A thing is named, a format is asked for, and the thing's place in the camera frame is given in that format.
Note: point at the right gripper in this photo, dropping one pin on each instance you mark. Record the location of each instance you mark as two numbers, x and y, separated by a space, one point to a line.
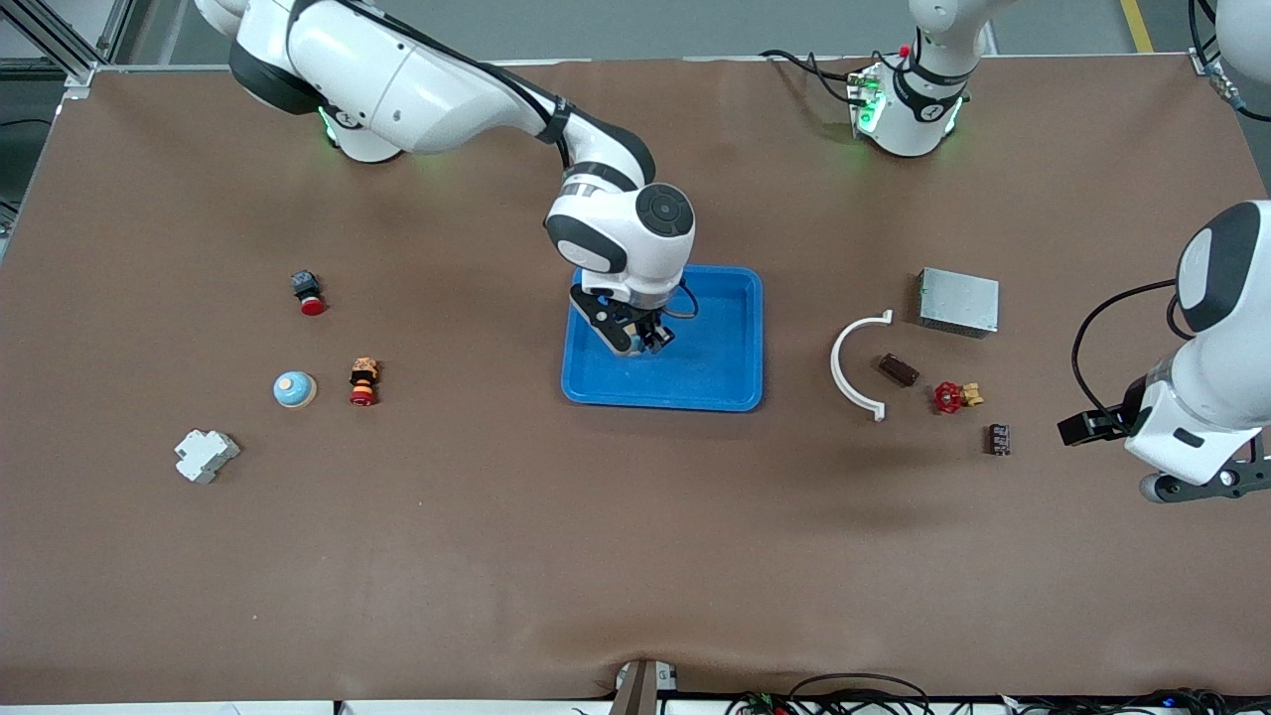
647 324

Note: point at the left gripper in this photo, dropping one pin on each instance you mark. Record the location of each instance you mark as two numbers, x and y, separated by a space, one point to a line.
1104 424

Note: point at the blue desk bell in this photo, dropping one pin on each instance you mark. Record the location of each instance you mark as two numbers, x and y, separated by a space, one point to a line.
295 389
645 341

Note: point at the small black terminal block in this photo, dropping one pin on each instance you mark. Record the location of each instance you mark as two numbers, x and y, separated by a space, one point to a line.
998 439

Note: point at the dark brown cylindrical capacitor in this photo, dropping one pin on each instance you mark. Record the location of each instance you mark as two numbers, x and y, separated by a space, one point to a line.
899 370

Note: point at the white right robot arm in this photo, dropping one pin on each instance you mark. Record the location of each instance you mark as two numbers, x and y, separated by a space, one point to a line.
427 89

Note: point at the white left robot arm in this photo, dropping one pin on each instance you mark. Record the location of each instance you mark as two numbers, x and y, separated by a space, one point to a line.
918 114

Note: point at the blue plastic tray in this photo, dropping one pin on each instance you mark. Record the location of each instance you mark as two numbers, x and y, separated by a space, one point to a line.
715 357

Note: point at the grey metal power supply box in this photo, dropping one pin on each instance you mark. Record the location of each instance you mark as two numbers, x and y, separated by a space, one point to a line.
958 301

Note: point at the brown table cover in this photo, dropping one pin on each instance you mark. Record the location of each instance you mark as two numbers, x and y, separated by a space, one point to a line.
635 546

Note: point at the red yellow emergency stop button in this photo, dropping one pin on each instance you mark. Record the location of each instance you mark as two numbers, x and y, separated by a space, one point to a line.
363 382

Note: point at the red button black body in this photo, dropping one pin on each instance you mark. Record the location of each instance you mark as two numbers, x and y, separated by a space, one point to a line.
308 293

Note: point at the white circuit breaker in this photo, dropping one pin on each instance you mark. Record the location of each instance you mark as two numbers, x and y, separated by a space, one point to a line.
206 456

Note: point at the white curved plastic bracket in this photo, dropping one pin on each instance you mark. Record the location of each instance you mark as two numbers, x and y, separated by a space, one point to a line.
835 365

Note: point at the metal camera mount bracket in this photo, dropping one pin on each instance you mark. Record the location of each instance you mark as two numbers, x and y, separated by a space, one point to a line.
640 690

